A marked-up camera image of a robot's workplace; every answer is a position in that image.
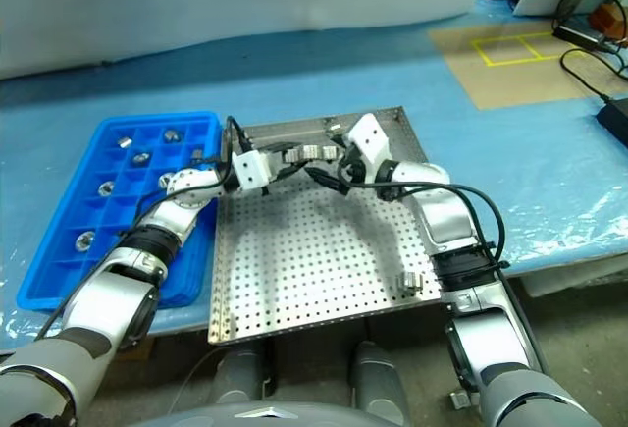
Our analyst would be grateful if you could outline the brown cardboard mat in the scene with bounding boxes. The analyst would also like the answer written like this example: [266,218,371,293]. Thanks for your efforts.
[427,22,614,112]

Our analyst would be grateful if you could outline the dark grey rounded shape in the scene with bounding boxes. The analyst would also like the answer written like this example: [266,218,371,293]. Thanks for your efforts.
[215,347,269,403]
[350,341,408,427]

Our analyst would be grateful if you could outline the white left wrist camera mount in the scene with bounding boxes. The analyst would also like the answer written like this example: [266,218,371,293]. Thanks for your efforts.
[231,149,272,188]

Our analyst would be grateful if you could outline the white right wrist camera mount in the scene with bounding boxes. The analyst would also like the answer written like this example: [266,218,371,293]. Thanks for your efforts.
[341,112,392,179]

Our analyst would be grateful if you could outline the black power cable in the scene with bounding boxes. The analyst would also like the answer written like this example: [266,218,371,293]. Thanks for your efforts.
[558,48,628,104]

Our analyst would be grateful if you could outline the blue compartment tray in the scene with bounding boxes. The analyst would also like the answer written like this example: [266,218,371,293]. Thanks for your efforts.
[16,111,222,311]

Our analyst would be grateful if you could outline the perforated steel tray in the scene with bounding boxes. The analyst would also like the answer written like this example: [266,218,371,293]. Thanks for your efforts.
[207,105,445,346]

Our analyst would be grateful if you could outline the black flat box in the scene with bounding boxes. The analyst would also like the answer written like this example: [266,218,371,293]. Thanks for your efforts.
[596,96,628,148]

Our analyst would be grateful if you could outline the blue table cover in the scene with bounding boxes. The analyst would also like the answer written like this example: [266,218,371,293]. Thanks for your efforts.
[0,0,628,349]

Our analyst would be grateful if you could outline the white backdrop sheet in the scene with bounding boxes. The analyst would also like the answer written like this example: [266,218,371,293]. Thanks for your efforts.
[0,0,495,82]

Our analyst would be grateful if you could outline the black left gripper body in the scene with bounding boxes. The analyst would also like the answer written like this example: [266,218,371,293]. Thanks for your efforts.
[261,148,291,197]

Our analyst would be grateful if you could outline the black power adapter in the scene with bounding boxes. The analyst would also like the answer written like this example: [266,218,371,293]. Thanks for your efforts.
[552,24,607,48]

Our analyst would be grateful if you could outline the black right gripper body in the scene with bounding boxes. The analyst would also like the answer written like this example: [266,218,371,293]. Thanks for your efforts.
[338,151,379,187]

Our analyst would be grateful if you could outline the orange-brown block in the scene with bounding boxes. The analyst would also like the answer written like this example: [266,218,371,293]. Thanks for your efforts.
[591,3,620,33]

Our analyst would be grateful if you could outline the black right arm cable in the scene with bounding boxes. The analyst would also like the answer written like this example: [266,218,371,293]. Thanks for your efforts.
[338,159,549,374]

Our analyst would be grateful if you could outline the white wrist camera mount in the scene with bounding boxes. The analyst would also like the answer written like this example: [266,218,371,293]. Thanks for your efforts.
[341,112,392,179]
[231,149,272,188]

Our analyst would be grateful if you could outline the grey curved body shell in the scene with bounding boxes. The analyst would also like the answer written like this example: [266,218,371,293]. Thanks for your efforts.
[141,400,374,427]

